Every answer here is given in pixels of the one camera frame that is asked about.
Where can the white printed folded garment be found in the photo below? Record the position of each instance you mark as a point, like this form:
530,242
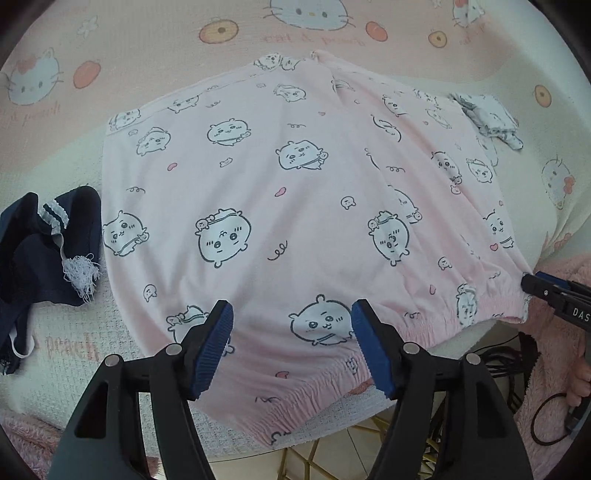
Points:
489,117

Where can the person's pink fluffy robe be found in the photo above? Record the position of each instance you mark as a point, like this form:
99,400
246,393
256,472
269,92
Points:
551,369

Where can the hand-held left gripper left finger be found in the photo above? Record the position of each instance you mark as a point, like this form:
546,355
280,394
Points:
214,350

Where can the person's right hand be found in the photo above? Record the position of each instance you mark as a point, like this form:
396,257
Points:
582,376

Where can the pink printed pants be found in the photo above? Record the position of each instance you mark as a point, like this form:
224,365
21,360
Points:
277,207

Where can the navy garment with white trim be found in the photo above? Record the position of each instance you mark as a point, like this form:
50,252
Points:
46,244

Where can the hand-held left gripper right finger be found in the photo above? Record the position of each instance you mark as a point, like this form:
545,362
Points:
371,350

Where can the pink cream cat printed blanket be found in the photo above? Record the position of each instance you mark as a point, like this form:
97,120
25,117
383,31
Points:
138,55

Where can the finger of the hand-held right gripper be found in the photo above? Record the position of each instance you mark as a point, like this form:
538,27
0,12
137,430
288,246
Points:
535,288
547,278

